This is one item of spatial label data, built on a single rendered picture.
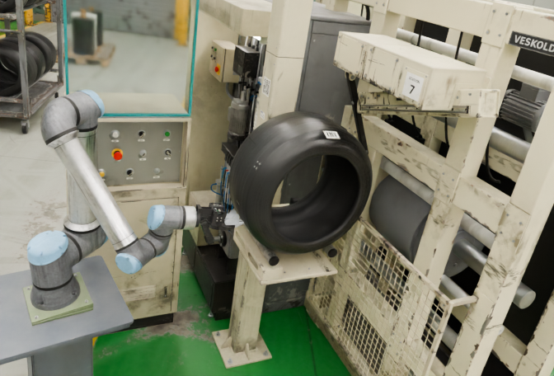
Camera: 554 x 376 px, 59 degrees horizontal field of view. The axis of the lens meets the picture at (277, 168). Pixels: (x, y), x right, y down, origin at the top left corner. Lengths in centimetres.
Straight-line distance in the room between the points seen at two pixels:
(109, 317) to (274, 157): 95
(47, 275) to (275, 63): 124
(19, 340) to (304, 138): 130
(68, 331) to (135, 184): 77
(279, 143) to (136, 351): 154
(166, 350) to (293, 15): 187
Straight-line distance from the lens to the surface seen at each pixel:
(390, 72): 183
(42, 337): 214
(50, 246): 210
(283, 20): 204
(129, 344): 293
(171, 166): 250
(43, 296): 219
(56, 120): 180
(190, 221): 186
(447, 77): 173
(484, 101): 174
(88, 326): 216
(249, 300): 263
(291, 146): 180
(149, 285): 281
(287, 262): 220
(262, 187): 180
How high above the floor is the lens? 205
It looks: 24 degrees down
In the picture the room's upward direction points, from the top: 9 degrees clockwise
